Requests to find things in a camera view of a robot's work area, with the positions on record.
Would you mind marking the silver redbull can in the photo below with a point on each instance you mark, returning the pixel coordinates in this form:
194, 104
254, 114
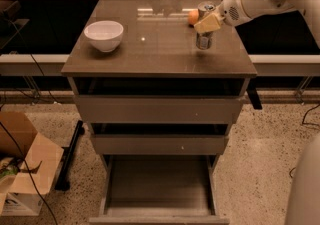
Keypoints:
204, 40

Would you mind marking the white ceramic bowl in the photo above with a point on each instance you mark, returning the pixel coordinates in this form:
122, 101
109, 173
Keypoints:
105, 36

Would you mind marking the middle grey drawer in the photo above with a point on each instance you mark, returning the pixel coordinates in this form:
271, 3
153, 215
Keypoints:
159, 139

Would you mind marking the bottom grey open drawer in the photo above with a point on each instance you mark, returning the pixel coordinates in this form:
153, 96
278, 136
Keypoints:
159, 190

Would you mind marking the orange fruit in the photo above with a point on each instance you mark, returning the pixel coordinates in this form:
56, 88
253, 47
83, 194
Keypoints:
193, 17

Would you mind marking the top grey drawer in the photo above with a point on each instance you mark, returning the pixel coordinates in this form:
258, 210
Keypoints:
159, 100

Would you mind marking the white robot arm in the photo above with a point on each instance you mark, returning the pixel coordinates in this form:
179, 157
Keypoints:
303, 206

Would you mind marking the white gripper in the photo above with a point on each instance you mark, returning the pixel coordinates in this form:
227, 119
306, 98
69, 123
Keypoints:
231, 10

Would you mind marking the black metal floor bar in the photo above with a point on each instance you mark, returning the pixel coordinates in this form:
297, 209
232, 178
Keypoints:
62, 182

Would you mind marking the grey drawer cabinet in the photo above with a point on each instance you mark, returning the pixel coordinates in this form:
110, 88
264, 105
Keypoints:
158, 43

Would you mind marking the black table leg right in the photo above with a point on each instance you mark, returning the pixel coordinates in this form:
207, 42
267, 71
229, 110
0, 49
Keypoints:
253, 95

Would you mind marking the brown cardboard box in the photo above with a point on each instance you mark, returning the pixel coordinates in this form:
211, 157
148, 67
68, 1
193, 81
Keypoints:
29, 162

